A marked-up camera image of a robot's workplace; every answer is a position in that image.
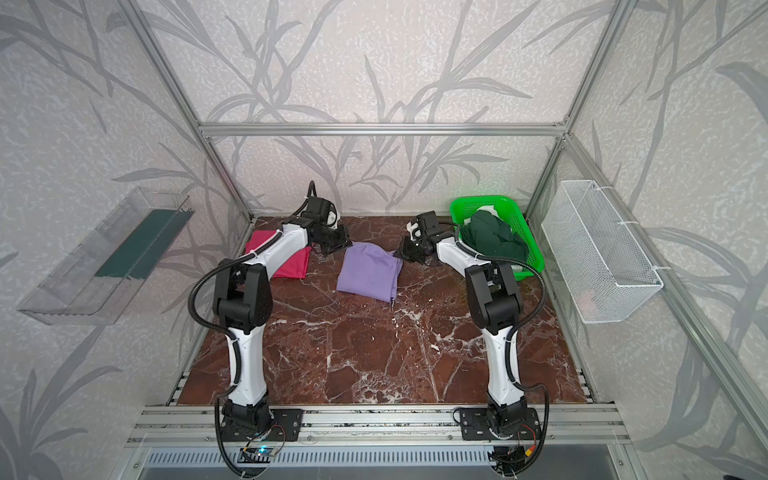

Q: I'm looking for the dark green t-shirt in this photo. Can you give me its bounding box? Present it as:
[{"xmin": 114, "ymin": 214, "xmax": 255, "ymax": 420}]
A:
[{"xmin": 460, "ymin": 210, "xmax": 529, "ymax": 262}]

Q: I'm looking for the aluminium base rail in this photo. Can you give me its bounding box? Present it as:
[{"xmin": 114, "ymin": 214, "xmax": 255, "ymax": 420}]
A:
[{"xmin": 126, "ymin": 404, "xmax": 631, "ymax": 448}]

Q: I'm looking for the white wire mesh basket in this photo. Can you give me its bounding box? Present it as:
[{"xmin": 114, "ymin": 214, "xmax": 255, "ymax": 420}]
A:
[{"xmin": 542, "ymin": 180, "xmax": 664, "ymax": 324}]

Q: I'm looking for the aluminium horizontal frame bar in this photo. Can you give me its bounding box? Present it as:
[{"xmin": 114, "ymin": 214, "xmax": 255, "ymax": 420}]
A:
[{"xmin": 198, "ymin": 122, "xmax": 565, "ymax": 137}]

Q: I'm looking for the white t-shirt in basket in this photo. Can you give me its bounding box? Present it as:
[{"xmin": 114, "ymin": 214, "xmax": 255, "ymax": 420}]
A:
[{"xmin": 478, "ymin": 205, "xmax": 499, "ymax": 217}]

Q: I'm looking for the green plastic basket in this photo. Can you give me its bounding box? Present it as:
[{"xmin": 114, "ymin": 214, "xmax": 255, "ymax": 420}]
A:
[{"xmin": 438, "ymin": 195, "xmax": 545, "ymax": 275}]

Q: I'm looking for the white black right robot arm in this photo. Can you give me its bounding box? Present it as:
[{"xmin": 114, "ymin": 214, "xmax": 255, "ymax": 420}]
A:
[{"xmin": 395, "ymin": 233, "xmax": 550, "ymax": 447}]

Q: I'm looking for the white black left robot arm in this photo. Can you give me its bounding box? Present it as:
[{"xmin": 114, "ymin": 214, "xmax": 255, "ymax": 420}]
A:
[{"xmin": 213, "ymin": 217, "xmax": 351, "ymax": 441}]

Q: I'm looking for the left aluminium frame post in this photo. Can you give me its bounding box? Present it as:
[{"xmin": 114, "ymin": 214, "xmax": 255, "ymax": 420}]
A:
[{"xmin": 117, "ymin": 0, "xmax": 255, "ymax": 221}]

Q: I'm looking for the aluminium frame post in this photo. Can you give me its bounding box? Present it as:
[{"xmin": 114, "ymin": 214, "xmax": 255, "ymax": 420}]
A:
[
  {"xmin": 117, "ymin": 0, "xmax": 255, "ymax": 221},
  {"xmin": 525, "ymin": 0, "xmax": 637, "ymax": 220}
]

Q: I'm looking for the green circuit board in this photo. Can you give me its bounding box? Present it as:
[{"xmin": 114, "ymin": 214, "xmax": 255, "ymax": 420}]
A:
[{"xmin": 238, "ymin": 445, "xmax": 283, "ymax": 465}]

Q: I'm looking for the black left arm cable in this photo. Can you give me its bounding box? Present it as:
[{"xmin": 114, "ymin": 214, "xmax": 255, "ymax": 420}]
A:
[{"xmin": 187, "ymin": 180, "xmax": 319, "ymax": 478}]

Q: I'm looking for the purple printed t-shirt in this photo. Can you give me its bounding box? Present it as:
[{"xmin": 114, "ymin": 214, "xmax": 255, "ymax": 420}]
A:
[{"xmin": 337, "ymin": 242, "xmax": 403, "ymax": 303}]

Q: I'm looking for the clear plastic wall tray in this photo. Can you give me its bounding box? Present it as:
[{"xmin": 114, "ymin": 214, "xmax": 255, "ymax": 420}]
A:
[{"xmin": 18, "ymin": 187, "xmax": 195, "ymax": 326}]

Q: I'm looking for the folded magenta t-shirt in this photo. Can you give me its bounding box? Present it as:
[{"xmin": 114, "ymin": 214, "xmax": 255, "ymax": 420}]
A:
[{"xmin": 244, "ymin": 228, "xmax": 310, "ymax": 279}]

